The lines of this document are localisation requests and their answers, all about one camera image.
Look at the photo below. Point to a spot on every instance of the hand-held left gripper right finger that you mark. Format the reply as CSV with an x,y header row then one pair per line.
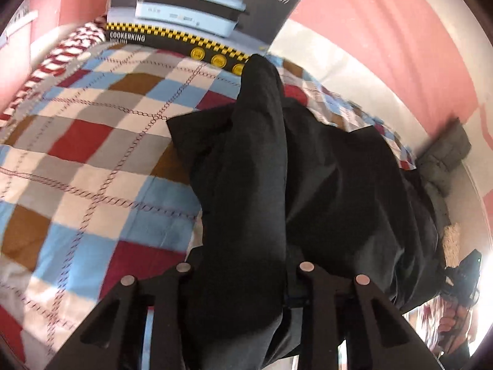
x,y
310,282

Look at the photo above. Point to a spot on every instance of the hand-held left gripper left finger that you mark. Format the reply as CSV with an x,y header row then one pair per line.
x,y
181,279

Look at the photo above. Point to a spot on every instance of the black jacket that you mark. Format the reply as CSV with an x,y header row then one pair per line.
x,y
308,200

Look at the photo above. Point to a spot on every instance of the person's right hand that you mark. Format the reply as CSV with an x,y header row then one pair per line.
x,y
450,322

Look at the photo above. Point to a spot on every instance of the speckled beige pillow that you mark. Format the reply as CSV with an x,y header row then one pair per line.
x,y
452,244

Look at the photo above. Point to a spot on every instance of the checkered bed sheet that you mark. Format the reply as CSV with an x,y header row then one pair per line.
x,y
96,154

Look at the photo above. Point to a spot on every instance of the red white striped cloth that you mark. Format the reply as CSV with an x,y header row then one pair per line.
x,y
57,57

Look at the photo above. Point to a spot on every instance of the cooker cardboard box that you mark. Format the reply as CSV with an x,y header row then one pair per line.
x,y
200,11

